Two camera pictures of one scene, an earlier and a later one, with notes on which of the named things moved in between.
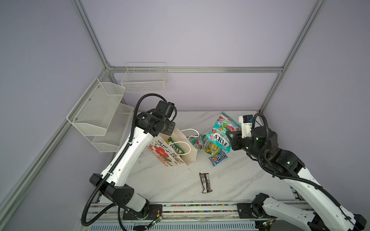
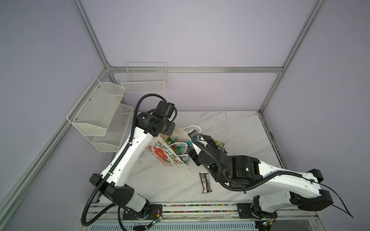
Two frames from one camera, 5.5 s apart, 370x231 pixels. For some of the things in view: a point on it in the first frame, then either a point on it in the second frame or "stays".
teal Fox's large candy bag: [225, 123] to [181, 149]
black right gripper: [234, 135] to [192, 156]
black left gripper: [169, 132] stays
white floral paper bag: [174, 150] stays
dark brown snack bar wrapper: [205, 182] stays
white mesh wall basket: [100, 115] stays
